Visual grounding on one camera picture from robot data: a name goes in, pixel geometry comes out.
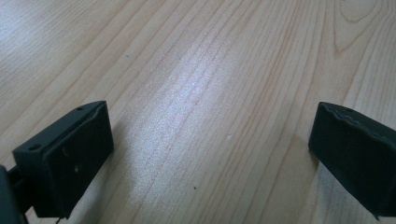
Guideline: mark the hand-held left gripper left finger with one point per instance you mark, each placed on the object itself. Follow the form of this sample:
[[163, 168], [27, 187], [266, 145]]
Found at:
[[68, 161]]

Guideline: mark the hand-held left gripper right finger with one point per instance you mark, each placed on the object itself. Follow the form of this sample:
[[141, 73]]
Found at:
[[355, 155]]

